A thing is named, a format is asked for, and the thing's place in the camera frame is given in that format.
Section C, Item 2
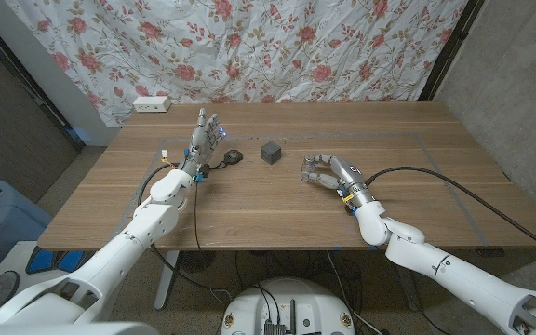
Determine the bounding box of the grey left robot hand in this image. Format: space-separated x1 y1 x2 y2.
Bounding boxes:
180 107 227 174

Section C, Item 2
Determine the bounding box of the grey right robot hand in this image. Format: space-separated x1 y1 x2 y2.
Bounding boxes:
300 154 377 208

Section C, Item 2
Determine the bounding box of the dark grey block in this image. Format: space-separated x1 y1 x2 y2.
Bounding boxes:
260 141 283 166

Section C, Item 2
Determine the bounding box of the white power strip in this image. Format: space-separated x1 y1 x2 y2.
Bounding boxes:
132 95 172 114

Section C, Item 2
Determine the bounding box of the floral backdrop cloth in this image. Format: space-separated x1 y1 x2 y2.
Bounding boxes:
5 0 469 129

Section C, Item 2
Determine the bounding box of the black round base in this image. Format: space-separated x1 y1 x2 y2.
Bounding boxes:
177 250 217 275

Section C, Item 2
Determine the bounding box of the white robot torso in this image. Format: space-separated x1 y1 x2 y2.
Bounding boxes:
221 277 356 335

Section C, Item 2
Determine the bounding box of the grey table leg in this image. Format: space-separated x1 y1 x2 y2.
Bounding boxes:
154 249 181 312

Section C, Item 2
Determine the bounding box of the white pillar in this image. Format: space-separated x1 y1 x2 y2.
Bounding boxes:
0 0 120 148

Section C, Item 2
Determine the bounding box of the black backdrop pole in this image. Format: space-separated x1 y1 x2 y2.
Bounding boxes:
417 0 486 102

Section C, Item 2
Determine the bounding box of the blue plastic bin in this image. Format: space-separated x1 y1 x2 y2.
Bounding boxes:
0 180 54 271

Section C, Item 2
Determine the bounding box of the white board with blue pads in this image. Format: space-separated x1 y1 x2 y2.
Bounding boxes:
0 240 98 303

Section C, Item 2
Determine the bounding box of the black retractable USB cable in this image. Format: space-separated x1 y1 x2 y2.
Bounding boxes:
201 149 245 174

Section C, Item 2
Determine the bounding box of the small white wire connector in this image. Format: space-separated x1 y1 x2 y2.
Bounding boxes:
160 148 179 168

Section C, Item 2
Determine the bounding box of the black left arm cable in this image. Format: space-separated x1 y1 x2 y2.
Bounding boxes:
136 161 204 285

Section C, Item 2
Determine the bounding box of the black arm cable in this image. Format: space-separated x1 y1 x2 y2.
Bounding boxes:
136 161 204 285
364 165 536 261

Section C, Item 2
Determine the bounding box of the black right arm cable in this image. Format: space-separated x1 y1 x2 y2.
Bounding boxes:
364 165 536 261

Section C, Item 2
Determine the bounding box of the white floor cable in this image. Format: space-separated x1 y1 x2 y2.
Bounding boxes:
326 250 383 335

